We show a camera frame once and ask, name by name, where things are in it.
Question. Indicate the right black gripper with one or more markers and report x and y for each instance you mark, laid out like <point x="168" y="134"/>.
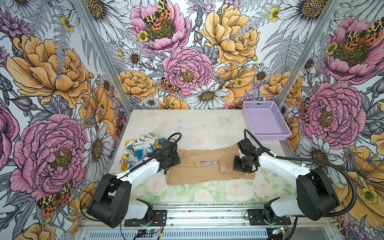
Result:
<point x="236" y="166"/>

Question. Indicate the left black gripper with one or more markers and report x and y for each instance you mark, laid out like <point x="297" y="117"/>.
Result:
<point x="177" y="161"/>

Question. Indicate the printed white blue yellow shorts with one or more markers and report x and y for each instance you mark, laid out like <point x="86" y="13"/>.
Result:
<point x="136" y="151"/>

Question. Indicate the beige garment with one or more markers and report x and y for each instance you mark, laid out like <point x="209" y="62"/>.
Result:
<point x="199" y="166"/>

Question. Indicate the lavender plastic basket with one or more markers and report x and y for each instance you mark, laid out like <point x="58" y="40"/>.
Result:
<point x="265" y="121"/>

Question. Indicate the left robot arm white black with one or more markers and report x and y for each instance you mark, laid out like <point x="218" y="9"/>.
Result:
<point x="111" y="202"/>

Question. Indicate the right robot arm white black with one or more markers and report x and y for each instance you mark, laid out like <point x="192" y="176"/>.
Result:
<point x="315" y="196"/>

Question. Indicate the green circuit board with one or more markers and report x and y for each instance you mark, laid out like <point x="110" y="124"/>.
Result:
<point x="149" y="233"/>

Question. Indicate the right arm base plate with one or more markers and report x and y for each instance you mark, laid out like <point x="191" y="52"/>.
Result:
<point x="259" y="217"/>

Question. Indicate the aluminium mounting rail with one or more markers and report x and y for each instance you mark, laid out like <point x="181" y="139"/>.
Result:
<point x="211" y="216"/>

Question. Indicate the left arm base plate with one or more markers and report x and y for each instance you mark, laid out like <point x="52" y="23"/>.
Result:
<point x="157" y="218"/>

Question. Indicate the white vented cable duct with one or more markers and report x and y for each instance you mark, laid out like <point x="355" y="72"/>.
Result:
<point x="184" y="234"/>

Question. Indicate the left aluminium frame post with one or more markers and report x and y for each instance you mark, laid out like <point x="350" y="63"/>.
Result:
<point x="94" y="36"/>

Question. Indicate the aluminium frame post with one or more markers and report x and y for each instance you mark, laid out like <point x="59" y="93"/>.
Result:
<point x="94" y="36"/>
<point x="313" y="38"/>

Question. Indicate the right aluminium frame post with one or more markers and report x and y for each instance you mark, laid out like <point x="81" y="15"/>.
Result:
<point x="313" y="38"/>

